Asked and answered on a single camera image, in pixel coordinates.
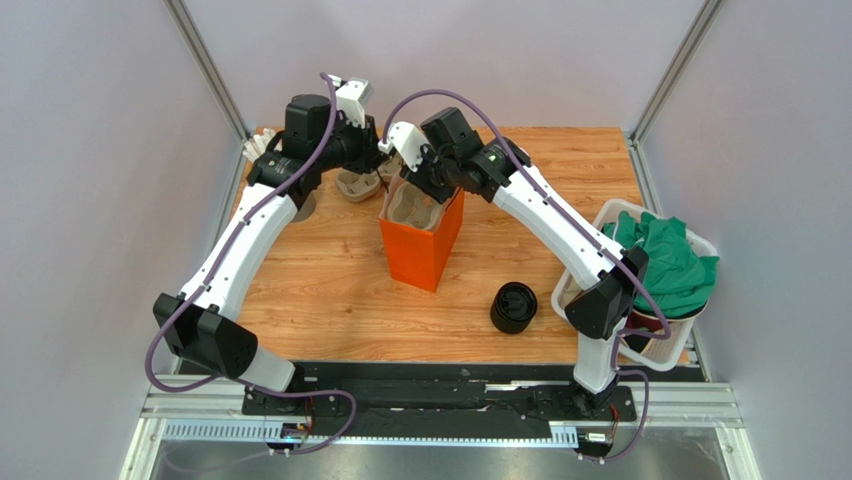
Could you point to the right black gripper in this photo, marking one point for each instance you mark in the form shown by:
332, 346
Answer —
430, 172

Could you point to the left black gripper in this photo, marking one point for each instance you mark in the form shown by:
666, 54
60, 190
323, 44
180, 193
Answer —
369, 155

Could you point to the pulp cup carrier tray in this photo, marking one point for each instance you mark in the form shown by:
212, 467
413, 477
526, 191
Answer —
411, 207

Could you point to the orange paper bag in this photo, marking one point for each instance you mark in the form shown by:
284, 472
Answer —
415, 257

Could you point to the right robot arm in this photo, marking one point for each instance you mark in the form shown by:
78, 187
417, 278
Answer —
445, 154

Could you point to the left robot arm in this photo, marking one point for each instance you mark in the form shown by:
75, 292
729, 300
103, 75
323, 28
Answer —
199, 324

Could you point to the grey straw holder cup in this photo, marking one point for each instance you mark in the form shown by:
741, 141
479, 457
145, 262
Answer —
307, 209

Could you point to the stack of black lids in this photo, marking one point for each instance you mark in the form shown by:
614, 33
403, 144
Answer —
513, 308

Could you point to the dark red cloth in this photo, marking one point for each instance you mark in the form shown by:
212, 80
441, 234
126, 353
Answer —
639, 320

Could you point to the green cloth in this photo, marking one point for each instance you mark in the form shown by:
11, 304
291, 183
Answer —
678, 279

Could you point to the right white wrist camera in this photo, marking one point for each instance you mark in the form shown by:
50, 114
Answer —
407, 140

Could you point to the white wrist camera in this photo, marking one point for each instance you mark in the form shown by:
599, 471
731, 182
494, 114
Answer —
407, 140
352, 96

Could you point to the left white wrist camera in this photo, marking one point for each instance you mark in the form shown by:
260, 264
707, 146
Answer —
352, 96

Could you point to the left aluminium frame post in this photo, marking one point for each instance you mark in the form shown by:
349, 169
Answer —
193, 39

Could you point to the aluminium frame post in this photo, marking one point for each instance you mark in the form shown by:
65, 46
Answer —
701, 24
193, 39

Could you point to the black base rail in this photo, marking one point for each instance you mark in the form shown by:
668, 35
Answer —
466, 401

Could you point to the right aluminium frame post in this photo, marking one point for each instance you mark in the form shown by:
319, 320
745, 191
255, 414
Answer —
701, 24

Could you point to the aluminium front frame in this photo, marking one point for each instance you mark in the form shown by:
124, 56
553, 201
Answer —
688, 428

